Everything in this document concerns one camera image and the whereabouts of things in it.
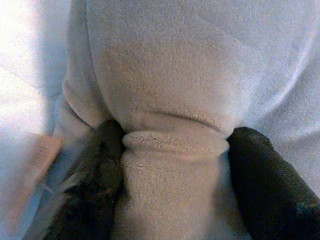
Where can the grey square cushion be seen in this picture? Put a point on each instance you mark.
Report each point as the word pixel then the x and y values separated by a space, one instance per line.
pixel 170 75

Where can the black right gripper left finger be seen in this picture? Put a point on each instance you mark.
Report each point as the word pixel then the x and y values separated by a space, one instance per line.
pixel 95 200

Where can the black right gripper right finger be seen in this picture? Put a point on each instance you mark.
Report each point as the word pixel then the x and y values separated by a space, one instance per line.
pixel 270 195

